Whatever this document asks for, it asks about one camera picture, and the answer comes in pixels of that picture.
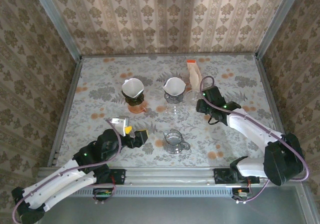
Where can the clear plastic coffee dripper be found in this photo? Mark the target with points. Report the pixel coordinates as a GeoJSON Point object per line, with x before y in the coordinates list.
{"type": "Point", "coordinates": [191, 96]}

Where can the orange glass server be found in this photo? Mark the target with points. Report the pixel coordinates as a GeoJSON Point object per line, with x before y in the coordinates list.
{"type": "Point", "coordinates": [136, 109]}

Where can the clear glass server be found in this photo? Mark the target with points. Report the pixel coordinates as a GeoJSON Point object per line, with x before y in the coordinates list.
{"type": "Point", "coordinates": [173, 108]}

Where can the coffee filter pack orange tab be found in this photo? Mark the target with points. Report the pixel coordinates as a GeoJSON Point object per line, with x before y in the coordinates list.
{"type": "Point", "coordinates": [193, 73]}

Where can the white paper coffee filter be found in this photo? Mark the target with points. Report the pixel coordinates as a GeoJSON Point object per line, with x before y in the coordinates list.
{"type": "Point", "coordinates": [132, 86]}
{"type": "Point", "coordinates": [173, 86]}

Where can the dark olive coffee dripper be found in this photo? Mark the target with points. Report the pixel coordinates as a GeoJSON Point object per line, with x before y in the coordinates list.
{"type": "Point", "coordinates": [135, 100]}

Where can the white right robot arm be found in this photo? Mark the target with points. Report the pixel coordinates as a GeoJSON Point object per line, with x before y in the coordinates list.
{"type": "Point", "coordinates": [250, 128]}

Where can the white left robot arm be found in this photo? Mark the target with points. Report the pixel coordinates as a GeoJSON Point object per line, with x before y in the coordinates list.
{"type": "Point", "coordinates": [55, 181]}

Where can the small control board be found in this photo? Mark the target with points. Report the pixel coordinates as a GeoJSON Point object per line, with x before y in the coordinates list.
{"type": "Point", "coordinates": [102, 194]}
{"type": "Point", "coordinates": [242, 194]}

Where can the floral patterned table cover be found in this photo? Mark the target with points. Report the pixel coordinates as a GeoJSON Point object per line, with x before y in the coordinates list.
{"type": "Point", "coordinates": [100, 68]}

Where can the grey metal base panel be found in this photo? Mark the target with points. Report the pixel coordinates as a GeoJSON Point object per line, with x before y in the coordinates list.
{"type": "Point", "coordinates": [175, 210]}

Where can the aluminium front mounting rail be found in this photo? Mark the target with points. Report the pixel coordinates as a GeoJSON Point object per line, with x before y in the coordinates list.
{"type": "Point", "coordinates": [170, 176]}

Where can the aluminium side table rail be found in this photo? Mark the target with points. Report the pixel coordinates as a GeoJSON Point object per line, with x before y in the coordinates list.
{"type": "Point", "coordinates": [65, 108]}
{"type": "Point", "coordinates": [275, 108]}

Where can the aluminium back table rail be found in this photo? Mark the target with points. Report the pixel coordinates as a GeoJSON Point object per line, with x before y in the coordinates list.
{"type": "Point", "coordinates": [170, 55]}

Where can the aluminium frame post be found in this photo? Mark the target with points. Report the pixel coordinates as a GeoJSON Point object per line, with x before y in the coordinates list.
{"type": "Point", "coordinates": [59, 21]}
{"type": "Point", "coordinates": [276, 21]}

